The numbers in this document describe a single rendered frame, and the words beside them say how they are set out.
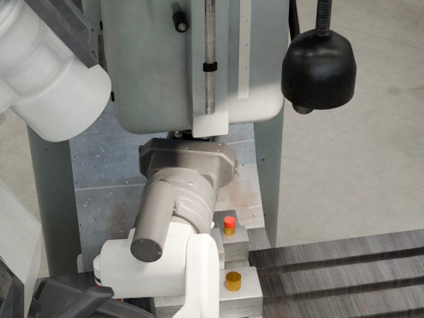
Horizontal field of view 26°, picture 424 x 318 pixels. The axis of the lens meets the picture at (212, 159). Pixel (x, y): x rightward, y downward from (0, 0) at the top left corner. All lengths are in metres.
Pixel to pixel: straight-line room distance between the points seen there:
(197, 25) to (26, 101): 0.36
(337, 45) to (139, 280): 0.33
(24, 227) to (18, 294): 0.09
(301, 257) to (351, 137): 1.85
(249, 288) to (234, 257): 0.10
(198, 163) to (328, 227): 1.84
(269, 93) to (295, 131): 2.26
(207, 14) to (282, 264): 0.63
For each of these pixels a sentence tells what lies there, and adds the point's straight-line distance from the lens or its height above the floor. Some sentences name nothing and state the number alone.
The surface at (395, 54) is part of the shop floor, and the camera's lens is 3.81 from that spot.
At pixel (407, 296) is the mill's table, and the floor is 0.92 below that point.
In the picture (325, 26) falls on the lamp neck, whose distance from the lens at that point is 0.87.
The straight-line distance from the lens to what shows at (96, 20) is 1.19.
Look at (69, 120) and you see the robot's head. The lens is 0.64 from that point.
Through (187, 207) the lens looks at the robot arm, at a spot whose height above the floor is 1.28.
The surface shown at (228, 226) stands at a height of 1.05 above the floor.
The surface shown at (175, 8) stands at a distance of 0.96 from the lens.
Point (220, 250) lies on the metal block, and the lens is 1.29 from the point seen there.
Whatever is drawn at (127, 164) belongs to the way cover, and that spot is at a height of 0.97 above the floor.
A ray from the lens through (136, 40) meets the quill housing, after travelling 0.99.
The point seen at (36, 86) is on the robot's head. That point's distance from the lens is 0.62.
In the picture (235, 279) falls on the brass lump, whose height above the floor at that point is 1.05.
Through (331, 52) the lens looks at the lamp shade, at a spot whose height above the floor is 1.50.
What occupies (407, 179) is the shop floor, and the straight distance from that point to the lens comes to 3.15.
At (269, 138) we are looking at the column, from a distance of 1.69.
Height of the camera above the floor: 1.95
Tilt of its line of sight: 38 degrees down
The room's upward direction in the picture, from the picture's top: straight up
